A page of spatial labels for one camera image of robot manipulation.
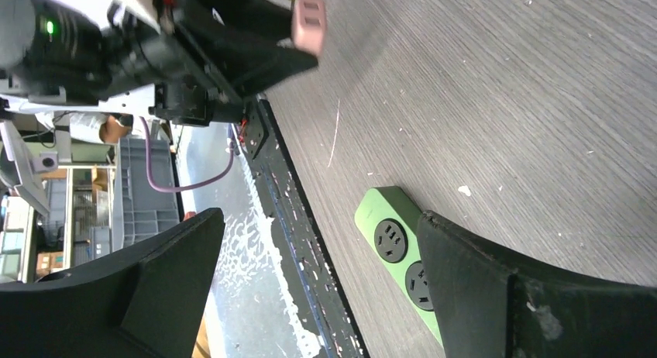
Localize grey storage crate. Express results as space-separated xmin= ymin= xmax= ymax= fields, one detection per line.
xmin=112 ymin=138 xmax=181 ymax=251

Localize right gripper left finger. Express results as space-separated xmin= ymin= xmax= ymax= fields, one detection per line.
xmin=1 ymin=208 xmax=225 ymax=357

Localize pink adapter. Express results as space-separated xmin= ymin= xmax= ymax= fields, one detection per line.
xmin=291 ymin=0 xmax=327 ymax=57

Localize green power strip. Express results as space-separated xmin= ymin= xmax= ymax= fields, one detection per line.
xmin=354 ymin=186 xmax=442 ymax=344

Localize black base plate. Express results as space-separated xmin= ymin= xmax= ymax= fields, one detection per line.
xmin=236 ymin=98 xmax=369 ymax=357

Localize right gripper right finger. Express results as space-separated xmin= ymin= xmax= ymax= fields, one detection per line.
xmin=416 ymin=211 xmax=656 ymax=357

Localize metal storage shelf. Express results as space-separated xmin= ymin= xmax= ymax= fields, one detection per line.
xmin=1 ymin=166 xmax=115 ymax=283

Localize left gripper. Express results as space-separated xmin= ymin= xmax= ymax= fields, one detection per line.
xmin=102 ymin=0 xmax=318 ymax=125

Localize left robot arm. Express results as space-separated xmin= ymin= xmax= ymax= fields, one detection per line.
xmin=1 ymin=0 xmax=327 ymax=126

